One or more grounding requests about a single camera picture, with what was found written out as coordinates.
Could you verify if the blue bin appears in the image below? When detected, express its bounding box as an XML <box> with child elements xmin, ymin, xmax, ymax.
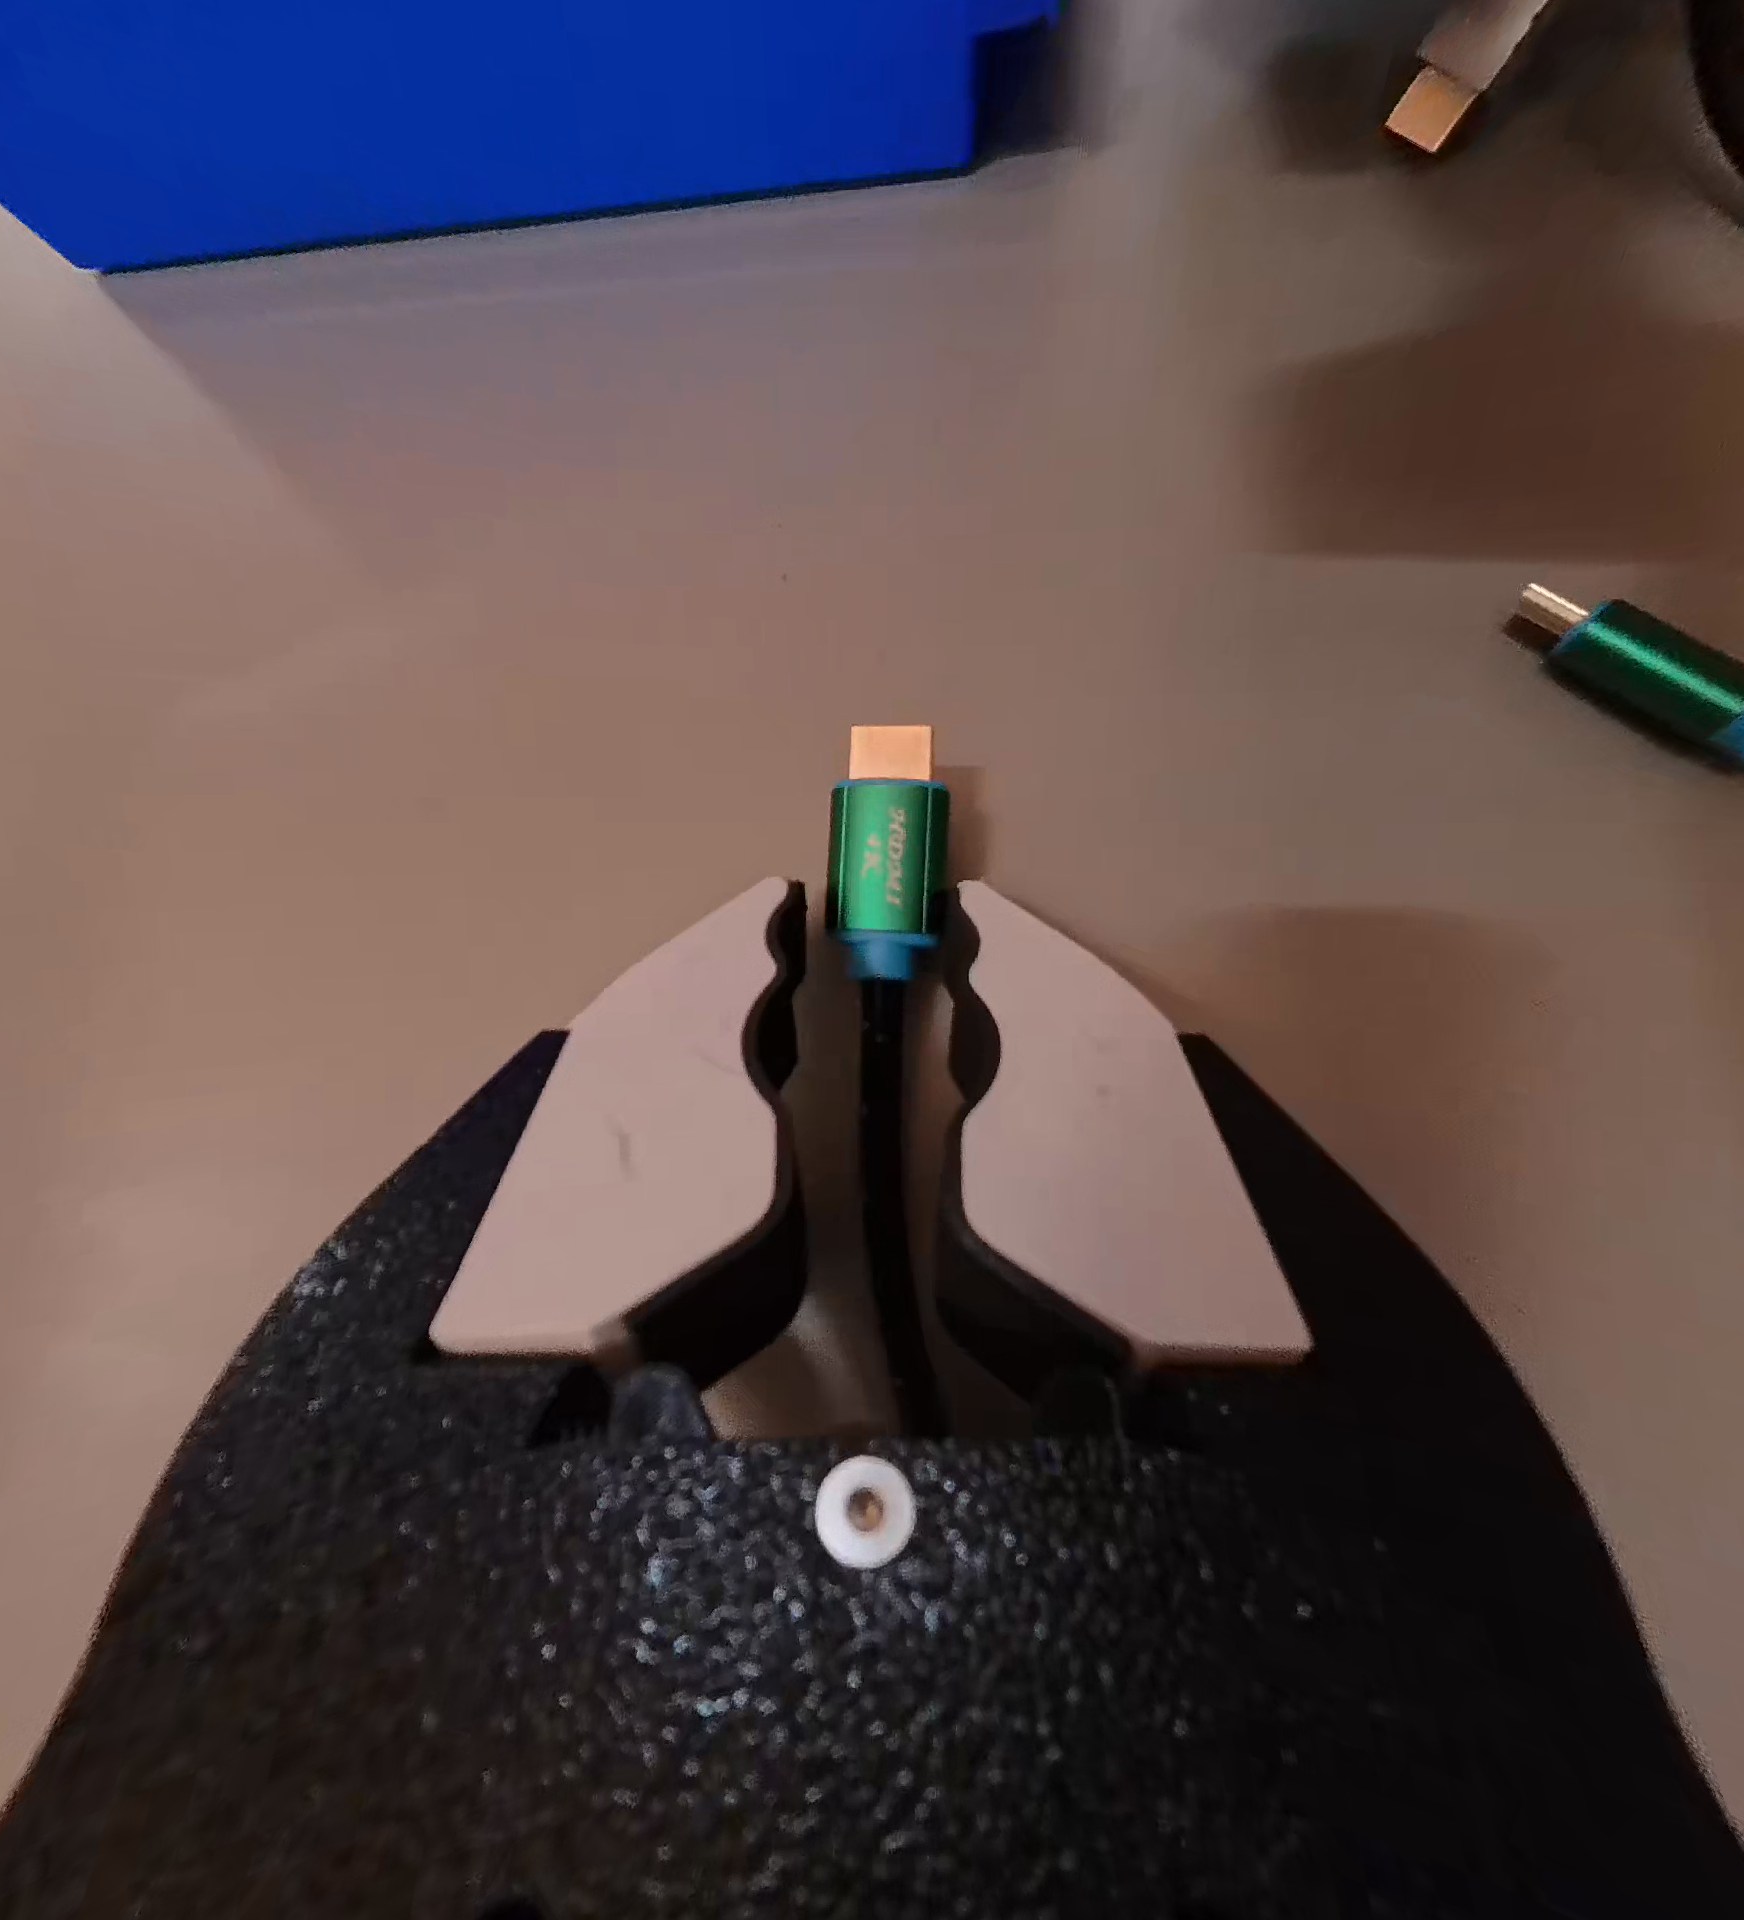
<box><xmin>0</xmin><ymin>0</ymin><xmax>1061</xmax><ymax>275</ymax></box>

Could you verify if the grey desk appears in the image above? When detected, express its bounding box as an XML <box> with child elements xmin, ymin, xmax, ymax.
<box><xmin>0</xmin><ymin>0</ymin><xmax>1744</xmax><ymax>1907</ymax></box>

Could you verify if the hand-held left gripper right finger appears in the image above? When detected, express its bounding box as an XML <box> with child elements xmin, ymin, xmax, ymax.
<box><xmin>938</xmin><ymin>877</ymin><xmax>1316</xmax><ymax>1379</ymax></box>

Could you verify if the grey plug cable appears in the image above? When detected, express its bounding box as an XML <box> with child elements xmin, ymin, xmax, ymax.
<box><xmin>1383</xmin><ymin>0</ymin><xmax>1556</xmax><ymax>159</ymax></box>

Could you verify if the black cable with green plug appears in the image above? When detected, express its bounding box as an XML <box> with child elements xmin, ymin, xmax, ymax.
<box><xmin>1503</xmin><ymin>583</ymin><xmax>1744</xmax><ymax>827</ymax></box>
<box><xmin>825</xmin><ymin>723</ymin><xmax>955</xmax><ymax>1433</ymax></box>

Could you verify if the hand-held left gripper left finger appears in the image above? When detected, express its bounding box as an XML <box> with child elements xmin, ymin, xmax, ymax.
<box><xmin>426</xmin><ymin>875</ymin><xmax>812</xmax><ymax>1379</ymax></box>

